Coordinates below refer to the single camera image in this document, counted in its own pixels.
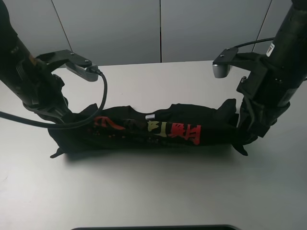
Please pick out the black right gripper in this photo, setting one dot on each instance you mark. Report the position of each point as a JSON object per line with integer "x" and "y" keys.
{"x": 267, "y": 91}

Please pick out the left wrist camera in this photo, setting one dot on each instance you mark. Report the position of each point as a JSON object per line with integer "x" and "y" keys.
{"x": 73, "y": 62}

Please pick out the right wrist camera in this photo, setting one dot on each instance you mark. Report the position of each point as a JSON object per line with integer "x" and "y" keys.
{"x": 222, "y": 64}

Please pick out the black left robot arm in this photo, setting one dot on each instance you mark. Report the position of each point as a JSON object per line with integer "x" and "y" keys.
{"x": 10, "y": 44}

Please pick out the black printed t-shirt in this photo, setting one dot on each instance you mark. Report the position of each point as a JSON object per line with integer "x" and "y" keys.
{"x": 180, "y": 125}

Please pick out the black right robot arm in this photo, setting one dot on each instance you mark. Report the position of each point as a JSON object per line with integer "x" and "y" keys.
{"x": 291, "y": 38}

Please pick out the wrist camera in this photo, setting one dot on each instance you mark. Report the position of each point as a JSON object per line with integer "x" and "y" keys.
{"x": 222, "y": 64}
{"x": 73, "y": 62}

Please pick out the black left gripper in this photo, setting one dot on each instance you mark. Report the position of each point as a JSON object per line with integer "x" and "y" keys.
{"x": 39, "y": 90}

